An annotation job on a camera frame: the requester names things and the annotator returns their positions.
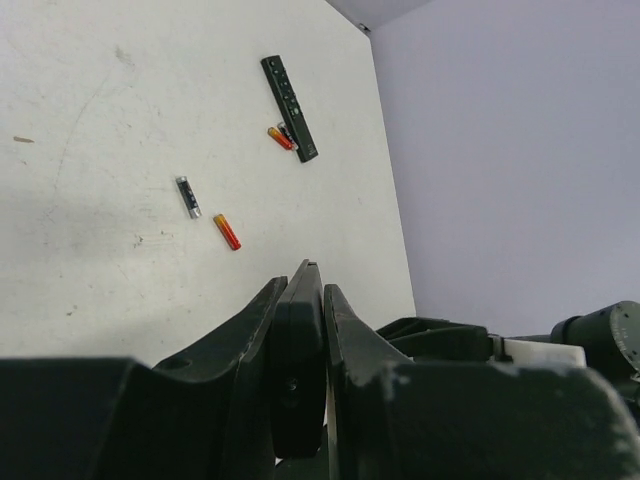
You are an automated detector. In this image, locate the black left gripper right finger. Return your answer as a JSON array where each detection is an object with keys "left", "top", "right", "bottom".
[{"left": 324, "top": 285, "right": 639, "bottom": 479}]

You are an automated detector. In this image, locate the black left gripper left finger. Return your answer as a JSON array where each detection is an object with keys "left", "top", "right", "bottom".
[{"left": 1, "top": 277, "right": 287, "bottom": 479}]

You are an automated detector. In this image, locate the wide black remote control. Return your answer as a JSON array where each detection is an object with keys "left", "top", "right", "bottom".
[{"left": 269, "top": 259, "right": 326, "bottom": 459}]

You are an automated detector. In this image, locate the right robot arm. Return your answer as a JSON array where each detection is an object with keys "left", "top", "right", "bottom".
[{"left": 377, "top": 301, "right": 639, "bottom": 409}]

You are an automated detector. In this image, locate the red orange battery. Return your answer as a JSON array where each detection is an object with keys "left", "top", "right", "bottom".
[{"left": 212, "top": 214, "right": 241, "bottom": 251}]

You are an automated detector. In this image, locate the black silver battery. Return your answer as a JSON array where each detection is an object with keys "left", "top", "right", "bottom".
[{"left": 175, "top": 176, "right": 202, "bottom": 219}]

